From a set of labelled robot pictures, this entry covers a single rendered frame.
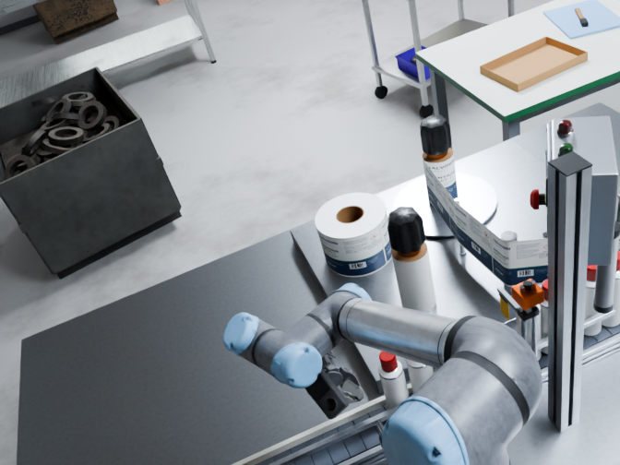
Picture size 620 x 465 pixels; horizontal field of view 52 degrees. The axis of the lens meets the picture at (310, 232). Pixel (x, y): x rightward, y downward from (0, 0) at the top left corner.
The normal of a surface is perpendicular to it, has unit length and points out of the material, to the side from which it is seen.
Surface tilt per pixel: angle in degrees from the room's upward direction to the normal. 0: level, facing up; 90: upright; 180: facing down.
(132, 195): 90
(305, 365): 78
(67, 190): 90
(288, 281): 0
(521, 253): 90
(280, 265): 0
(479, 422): 42
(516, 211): 0
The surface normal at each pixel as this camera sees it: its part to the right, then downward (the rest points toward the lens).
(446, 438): 0.11, -0.46
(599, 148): -0.23, -0.75
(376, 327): -0.83, -0.21
